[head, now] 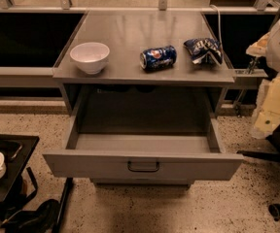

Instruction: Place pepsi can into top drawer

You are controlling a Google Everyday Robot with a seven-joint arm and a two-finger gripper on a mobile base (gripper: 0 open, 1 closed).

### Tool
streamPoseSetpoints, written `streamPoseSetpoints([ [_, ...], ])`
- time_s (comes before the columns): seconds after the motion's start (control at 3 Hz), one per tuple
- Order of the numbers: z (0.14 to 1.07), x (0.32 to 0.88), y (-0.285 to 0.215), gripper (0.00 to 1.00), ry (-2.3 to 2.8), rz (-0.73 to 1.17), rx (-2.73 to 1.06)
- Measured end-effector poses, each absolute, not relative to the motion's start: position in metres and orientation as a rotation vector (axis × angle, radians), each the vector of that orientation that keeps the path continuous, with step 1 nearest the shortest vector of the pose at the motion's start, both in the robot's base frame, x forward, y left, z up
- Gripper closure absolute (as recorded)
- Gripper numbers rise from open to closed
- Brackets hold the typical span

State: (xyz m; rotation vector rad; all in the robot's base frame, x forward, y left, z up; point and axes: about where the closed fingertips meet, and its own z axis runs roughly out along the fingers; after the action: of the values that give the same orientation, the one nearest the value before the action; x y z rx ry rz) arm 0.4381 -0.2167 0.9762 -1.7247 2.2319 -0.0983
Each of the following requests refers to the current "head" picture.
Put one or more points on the black drawer handle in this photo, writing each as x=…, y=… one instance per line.
x=143, y=167

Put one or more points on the blue crumpled chip bag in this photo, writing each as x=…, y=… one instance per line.
x=205, y=50

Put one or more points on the black side cart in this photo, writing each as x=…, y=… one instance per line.
x=17, y=150

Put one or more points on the grey open top drawer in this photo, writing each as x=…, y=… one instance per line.
x=173, y=126

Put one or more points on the white ceramic bowl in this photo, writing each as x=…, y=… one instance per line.
x=90, y=57

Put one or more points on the black bag on floor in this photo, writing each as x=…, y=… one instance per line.
x=38, y=221

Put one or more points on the blue pepsi can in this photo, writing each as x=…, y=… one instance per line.
x=158, y=58

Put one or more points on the grey metal cabinet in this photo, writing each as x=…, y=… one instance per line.
x=127, y=33

